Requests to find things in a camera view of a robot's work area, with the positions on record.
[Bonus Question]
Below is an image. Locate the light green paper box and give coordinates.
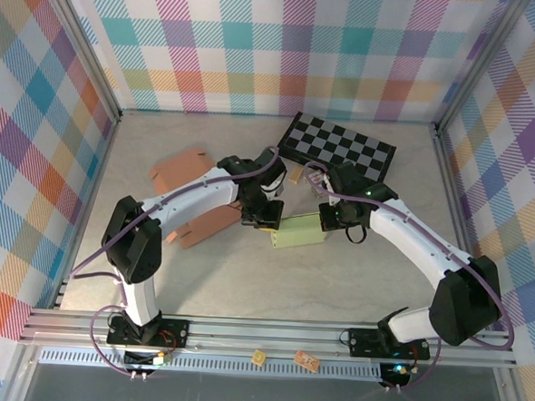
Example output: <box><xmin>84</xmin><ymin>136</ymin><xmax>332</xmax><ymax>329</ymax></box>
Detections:
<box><xmin>268</xmin><ymin>209</ymin><xmax>330</xmax><ymax>253</ymax></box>

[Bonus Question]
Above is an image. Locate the orange paper box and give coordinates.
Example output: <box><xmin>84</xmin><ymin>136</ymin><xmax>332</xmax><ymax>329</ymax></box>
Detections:
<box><xmin>145</xmin><ymin>143</ymin><xmax>247</xmax><ymax>253</ymax></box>

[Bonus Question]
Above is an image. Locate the black grey chessboard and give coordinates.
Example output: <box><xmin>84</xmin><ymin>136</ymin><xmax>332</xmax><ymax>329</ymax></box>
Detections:
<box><xmin>276</xmin><ymin>110</ymin><xmax>400</xmax><ymax>185</ymax></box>

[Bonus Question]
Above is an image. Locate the small orange printed card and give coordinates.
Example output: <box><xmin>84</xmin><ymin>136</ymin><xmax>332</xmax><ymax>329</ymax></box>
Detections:
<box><xmin>291</xmin><ymin>349</ymin><xmax>321</xmax><ymax>375</ymax></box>

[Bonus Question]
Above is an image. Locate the black connector board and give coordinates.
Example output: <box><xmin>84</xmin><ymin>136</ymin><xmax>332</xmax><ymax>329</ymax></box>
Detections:
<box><xmin>122</xmin><ymin>349</ymin><xmax>171</xmax><ymax>372</ymax></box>
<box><xmin>379</xmin><ymin>361</ymin><xmax>412</xmax><ymax>388</ymax></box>

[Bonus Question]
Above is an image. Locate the aluminium frame cross rail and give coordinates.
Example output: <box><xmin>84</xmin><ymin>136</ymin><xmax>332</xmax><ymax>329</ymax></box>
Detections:
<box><xmin>17</xmin><ymin>301</ymin><xmax>522</xmax><ymax>376</ymax></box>

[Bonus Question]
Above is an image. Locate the aluminium frame side rail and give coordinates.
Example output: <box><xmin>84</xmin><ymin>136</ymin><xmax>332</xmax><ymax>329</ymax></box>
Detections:
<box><xmin>49</xmin><ymin>104</ymin><xmax>123</xmax><ymax>315</ymax></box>
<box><xmin>421</xmin><ymin>123</ymin><xmax>503</xmax><ymax>332</ymax></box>

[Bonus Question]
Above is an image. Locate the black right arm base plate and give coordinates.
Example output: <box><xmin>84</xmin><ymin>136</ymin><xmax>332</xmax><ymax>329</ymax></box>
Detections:
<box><xmin>346</xmin><ymin>326</ymin><xmax>433</xmax><ymax>362</ymax></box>

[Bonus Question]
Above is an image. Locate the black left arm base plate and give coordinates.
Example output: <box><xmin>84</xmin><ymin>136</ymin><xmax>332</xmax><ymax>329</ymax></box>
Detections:
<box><xmin>105</xmin><ymin>312</ymin><xmax>192</xmax><ymax>352</ymax></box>

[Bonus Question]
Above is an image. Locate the slotted grey cable duct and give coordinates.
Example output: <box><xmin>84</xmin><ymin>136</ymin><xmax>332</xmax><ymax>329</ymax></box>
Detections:
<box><xmin>38</xmin><ymin>344</ymin><xmax>384</xmax><ymax>385</ymax></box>

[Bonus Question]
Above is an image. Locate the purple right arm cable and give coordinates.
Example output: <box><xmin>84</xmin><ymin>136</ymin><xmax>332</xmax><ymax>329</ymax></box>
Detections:
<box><xmin>292</xmin><ymin>162</ymin><xmax>525</xmax><ymax>401</ymax></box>

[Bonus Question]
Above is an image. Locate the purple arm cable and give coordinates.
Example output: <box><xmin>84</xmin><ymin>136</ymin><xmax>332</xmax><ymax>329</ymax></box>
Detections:
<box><xmin>63</xmin><ymin>133</ymin><xmax>282</xmax><ymax>386</ymax></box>
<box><xmin>292</xmin><ymin>162</ymin><xmax>525</xmax><ymax>401</ymax></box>

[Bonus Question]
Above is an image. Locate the aluminium frame corner post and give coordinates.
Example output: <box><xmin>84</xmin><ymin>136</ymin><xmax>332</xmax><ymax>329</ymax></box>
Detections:
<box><xmin>434</xmin><ymin>0</ymin><xmax>534</xmax><ymax>135</ymax></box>
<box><xmin>24</xmin><ymin>0</ymin><xmax>129</xmax><ymax>124</ymax></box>

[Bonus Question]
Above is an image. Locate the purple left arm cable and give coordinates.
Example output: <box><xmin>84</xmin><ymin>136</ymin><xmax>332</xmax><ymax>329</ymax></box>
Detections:
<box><xmin>63</xmin><ymin>133</ymin><xmax>282</xmax><ymax>386</ymax></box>

